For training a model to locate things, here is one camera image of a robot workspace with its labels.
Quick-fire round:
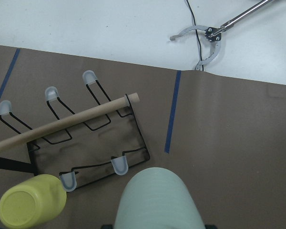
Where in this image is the pale green cup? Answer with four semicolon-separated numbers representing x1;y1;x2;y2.
113;167;205;229

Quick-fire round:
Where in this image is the yellow cup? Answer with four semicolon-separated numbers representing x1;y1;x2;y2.
0;174;67;229

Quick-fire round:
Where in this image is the metal reacher grabber tool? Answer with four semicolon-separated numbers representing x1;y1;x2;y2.
170;0;271;71

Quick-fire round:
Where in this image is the wooden dowel rod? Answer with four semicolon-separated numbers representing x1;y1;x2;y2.
0;93;140;152

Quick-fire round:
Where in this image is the black wire cup rack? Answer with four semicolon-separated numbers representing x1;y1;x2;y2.
0;71;151;190

